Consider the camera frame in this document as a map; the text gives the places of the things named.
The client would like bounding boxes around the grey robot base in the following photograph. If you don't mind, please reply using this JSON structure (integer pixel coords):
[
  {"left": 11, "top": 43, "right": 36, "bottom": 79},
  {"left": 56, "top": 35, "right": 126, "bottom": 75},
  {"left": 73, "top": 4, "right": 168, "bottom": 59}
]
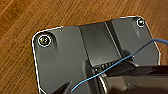
[{"left": 31, "top": 14, "right": 161, "bottom": 94}]

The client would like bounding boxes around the blue cable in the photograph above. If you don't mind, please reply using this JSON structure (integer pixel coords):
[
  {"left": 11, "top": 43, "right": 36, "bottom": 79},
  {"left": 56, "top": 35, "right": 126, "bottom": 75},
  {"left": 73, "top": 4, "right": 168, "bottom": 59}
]
[{"left": 70, "top": 38, "right": 168, "bottom": 93}]

